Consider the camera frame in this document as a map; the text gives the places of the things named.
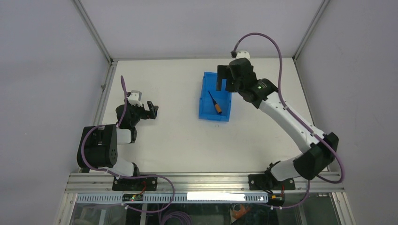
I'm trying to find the white slotted cable duct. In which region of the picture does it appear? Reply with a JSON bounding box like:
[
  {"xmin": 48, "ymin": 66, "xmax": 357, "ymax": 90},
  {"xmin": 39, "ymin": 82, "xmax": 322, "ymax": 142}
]
[{"xmin": 76, "ymin": 192, "xmax": 268, "ymax": 204}]

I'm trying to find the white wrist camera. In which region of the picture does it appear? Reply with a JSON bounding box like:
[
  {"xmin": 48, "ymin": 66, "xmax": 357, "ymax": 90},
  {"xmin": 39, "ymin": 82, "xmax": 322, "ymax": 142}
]
[
  {"xmin": 235, "ymin": 51, "xmax": 251, "ymax": 60},
  {"xmin": 127, "ymin": 90, "xmax": 142, "ymax": 107}
]

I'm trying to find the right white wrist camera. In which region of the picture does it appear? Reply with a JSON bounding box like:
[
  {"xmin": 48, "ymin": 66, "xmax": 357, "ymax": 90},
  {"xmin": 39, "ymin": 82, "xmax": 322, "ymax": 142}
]
[{"xmin": 235, "ymin": 51, "xmax": 251, "ymax": 60}]

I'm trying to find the right aluminium frame post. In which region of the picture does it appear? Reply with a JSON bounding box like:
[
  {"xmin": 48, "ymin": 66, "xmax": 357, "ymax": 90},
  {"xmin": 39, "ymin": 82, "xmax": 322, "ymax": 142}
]
[{"xmin": 292, "ymin": 0, "xmax": 331, "ymax": 123}]

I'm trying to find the aluminium frame post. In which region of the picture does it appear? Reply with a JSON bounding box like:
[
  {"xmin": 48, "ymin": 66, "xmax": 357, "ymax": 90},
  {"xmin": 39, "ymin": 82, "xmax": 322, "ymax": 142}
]
[
  {"xmin": 292, "ymin": 0, "xmax": 331, "ymax": 123},
  {"xmin": 71, "ymin": 0, "xmax": 117, "ymax": 125}
]

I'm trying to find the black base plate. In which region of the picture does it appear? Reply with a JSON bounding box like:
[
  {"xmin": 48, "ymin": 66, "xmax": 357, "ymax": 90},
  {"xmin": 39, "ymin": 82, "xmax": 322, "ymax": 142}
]
[
  {"xmin": 112, "ymin": 177, "xmax": 158, "ymax": 192},
  {"xmin": 248, "ymin": 173, "xmax": 296, "ymax": 191}
]

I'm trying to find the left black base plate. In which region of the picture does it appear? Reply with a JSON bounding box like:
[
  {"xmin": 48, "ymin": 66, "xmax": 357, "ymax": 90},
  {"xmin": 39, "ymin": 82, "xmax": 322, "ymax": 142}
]
[{"xmin": 112, "ymin": 177, "xmax": 158, "ymax": 192}]

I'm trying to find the blue plastic bin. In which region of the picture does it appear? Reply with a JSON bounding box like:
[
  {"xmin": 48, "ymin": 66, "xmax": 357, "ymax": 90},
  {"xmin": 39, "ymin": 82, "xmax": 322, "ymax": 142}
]
[{"xmin": 199, "ymin": 72, "xmax": 232, "ymax": 122}]

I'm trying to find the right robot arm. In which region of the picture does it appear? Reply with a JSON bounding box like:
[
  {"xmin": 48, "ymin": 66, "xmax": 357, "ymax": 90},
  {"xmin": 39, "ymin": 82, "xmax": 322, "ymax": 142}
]
[{"xmin": 216, "ymin": 58, "xmax": 339, "ymax": 190}]

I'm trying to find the small green circuit board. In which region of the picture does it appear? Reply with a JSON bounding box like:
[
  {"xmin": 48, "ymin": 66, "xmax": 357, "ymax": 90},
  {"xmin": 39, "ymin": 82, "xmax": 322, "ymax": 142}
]
[{"xmin": 122, "ymin": 194, "xmax": 144, "ymax": 202}]

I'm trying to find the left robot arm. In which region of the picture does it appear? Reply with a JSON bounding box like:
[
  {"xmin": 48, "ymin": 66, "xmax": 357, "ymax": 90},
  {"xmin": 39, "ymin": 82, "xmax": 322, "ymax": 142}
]
[{"xmin": 77, "ymin": 101, "xmax": 159, "ymax": 190}]

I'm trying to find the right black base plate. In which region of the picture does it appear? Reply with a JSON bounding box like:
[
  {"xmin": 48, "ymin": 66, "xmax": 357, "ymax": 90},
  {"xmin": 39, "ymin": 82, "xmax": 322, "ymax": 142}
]
[{"xmin": 248, "ymin": 173, "xmax": 296, "ymax": 191}]

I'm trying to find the aluminium front rail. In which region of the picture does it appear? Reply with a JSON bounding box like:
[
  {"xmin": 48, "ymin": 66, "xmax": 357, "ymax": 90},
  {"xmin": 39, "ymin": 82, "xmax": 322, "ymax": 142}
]
[{"xmin": 64, "ymin": 172, "xmax": 345, "ymax": 194}]

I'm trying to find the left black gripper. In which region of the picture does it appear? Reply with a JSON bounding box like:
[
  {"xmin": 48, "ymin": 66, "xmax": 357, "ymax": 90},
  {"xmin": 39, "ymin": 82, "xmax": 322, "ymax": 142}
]
[{"xmin": 124, "ymin": 98, "xmax": 157, "ymax": 127}]

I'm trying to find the left aluminium frame post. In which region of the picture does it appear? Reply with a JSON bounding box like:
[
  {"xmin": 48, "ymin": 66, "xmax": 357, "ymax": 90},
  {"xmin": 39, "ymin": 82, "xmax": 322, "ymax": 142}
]
[{"xmin": 71, "ymin": 0, "xmax": 117, "ymax": 125}]

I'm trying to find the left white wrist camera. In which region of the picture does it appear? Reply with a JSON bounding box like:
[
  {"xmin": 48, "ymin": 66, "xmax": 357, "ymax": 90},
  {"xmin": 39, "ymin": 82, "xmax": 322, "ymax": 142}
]
[{"xmin": 127, "ymin": 90, "xmax": 142, "ymax": 107}]

